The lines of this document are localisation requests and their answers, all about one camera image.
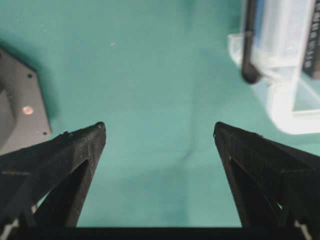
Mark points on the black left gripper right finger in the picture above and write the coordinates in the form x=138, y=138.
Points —
x=272, y=184

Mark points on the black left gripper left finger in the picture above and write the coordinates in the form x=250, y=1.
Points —
x=47, y=183

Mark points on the clear plastic storage case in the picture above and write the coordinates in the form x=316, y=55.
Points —
x=269, y=50

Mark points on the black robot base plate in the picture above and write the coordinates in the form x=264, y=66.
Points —
x=23, y=116

